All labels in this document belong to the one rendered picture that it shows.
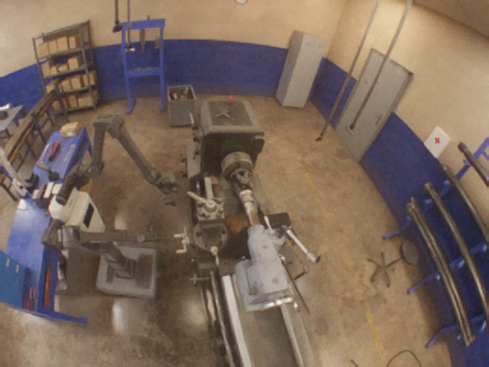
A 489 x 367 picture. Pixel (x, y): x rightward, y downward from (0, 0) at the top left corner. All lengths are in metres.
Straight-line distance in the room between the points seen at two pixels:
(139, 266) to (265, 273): 1.37
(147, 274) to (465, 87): 4.55
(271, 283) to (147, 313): 1.52
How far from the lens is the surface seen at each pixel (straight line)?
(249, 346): 1.52
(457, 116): 3.62
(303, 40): 4.76
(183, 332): 2.33
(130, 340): 2.45
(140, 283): 2.19
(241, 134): 1.73
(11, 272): 1.98
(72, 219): 1.31
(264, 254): 1.29
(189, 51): 4.78
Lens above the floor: 2.32
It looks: 49 degrees down
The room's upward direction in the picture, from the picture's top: 15 degrees clockwise
